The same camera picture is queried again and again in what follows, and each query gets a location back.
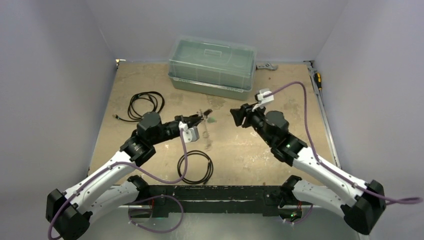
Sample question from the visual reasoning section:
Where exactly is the green key tag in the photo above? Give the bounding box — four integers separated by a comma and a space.
207, 117, 217, 123

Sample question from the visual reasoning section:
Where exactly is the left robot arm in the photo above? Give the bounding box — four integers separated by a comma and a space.
45, 109, 212, 240

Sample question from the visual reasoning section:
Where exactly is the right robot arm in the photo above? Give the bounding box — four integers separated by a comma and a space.
230, 103, 387, 235

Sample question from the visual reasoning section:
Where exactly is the silver adjustable wrench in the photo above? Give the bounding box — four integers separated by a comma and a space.
256, 62, 279, 71

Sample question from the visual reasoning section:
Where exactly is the yellow black screwdriver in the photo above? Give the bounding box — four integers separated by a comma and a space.
313, 72, 322, 91

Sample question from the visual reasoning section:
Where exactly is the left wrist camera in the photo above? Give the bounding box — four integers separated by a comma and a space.
178, 121, 200, 143

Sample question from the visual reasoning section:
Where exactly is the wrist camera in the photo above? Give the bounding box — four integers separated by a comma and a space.
252, 88, 275, 111
178, 121, 200, 143

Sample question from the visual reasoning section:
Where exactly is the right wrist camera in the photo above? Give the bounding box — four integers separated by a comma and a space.
252, 88, 275, 111

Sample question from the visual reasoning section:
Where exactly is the round black cable loop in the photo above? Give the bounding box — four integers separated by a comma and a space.
177, 150, 215, 186

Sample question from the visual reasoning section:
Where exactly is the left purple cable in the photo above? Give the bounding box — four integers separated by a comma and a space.
47, 128, 189, 240

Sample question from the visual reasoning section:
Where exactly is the coiled black USB cable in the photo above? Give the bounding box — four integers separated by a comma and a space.
113, 91, 166, 123

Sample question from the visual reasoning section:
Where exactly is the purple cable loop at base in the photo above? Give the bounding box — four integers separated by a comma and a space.
127, 193, 185, 234

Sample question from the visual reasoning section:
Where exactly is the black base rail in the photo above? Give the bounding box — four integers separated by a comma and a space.
124, 174, 314, 220

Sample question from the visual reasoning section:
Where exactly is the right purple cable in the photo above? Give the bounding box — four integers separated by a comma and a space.
263, 81, 423, 206

